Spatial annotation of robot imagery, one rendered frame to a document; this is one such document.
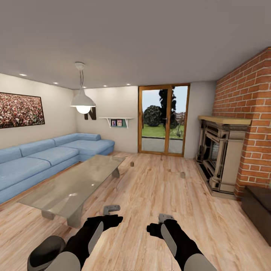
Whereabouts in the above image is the cauldron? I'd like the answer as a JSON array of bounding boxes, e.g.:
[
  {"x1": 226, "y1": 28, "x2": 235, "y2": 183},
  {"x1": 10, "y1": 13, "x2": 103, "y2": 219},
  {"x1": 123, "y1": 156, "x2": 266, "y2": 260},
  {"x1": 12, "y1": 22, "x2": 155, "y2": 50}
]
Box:
[{"x1": 27, "y1": 235, "x2": 66, "y2": 271}]

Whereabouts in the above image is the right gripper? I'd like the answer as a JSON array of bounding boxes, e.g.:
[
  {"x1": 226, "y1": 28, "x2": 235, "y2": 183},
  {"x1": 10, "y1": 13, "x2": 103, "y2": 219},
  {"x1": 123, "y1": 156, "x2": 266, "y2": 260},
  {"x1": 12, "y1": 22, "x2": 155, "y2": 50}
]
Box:
[{"x1": 146, "y1": 223, "x2": 163, "y2": 239}]

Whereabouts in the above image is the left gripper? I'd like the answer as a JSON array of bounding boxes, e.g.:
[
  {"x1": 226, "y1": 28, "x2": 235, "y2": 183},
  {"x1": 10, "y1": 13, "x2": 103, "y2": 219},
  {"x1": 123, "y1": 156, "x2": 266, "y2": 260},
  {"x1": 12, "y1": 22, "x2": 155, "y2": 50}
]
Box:
[{"x1": 101, "y1": 215, "x2": 123, "y2": 230}]

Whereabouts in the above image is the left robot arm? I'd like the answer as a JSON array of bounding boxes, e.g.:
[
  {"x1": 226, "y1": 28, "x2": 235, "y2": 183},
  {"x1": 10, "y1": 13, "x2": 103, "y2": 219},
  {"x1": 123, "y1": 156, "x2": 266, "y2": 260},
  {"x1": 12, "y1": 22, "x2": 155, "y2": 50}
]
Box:
[{"x1": 45, "y1": 204, "x2": 123, "y2": 271}]

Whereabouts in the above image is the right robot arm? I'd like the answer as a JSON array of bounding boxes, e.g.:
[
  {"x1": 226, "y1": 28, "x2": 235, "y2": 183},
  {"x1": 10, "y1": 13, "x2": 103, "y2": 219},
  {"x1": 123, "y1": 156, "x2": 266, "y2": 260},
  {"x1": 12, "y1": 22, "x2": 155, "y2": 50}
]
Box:
[{"x1": 146, "y1": 213, "x2": 218, "y2": 271}]

